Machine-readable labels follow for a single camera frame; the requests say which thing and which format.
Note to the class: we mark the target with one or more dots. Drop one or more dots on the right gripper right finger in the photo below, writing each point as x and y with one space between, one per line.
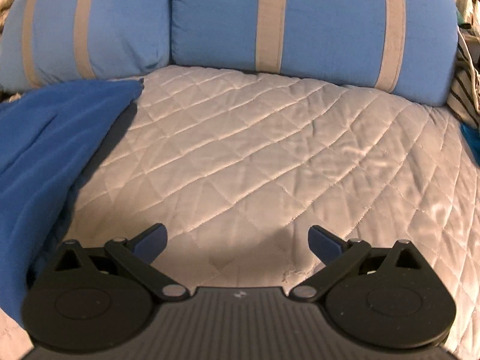
341 259

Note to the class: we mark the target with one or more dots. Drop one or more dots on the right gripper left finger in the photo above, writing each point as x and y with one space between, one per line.
135 256

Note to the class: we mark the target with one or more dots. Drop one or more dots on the blue fleece jacket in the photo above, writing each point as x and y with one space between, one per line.
47 138

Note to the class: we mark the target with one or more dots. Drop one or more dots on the striped canvas tote bag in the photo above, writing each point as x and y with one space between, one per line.
463 98

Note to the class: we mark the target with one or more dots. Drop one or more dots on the right blue striped pillow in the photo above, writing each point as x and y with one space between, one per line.
402 47

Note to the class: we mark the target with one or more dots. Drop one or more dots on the blue striped pillow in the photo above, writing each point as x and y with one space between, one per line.
51 41
402 47

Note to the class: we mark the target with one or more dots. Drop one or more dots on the left blue striped pillow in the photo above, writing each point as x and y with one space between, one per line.
51 41

